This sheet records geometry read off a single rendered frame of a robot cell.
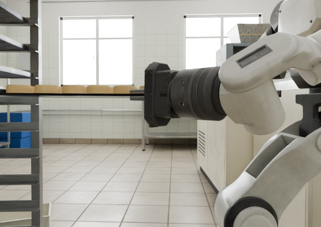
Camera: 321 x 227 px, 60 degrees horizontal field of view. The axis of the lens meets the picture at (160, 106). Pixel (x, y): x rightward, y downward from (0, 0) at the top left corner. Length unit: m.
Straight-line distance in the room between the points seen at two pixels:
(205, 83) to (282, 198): 0.50
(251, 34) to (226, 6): 3.32
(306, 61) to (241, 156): 1.67
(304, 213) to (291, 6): 0.94
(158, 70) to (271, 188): 0.47
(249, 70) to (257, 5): 5.17
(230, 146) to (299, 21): 1.27
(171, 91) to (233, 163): 1.60
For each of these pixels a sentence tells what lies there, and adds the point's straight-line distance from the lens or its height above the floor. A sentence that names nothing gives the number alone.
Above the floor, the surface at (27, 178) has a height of 0.51.
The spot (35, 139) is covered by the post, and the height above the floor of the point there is 0.65.
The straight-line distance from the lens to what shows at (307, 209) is 1.48.
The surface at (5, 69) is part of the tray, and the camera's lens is 0.88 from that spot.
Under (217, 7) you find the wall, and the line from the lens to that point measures 5.39.
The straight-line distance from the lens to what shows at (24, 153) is 1.08.
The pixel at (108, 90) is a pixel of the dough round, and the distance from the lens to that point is 0.61.
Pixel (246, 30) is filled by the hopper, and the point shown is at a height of 1.27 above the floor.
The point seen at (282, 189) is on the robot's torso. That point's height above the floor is 0.54.
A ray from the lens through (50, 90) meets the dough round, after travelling 0.63.
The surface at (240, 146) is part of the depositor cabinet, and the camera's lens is 2.02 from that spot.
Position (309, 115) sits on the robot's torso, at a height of 0.74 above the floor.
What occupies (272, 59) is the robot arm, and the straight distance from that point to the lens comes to 0.38.
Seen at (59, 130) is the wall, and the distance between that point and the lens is 5.53.
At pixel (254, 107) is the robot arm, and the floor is 0.77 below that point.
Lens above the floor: 0.78
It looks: 1 degrees down
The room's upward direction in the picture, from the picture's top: straight up
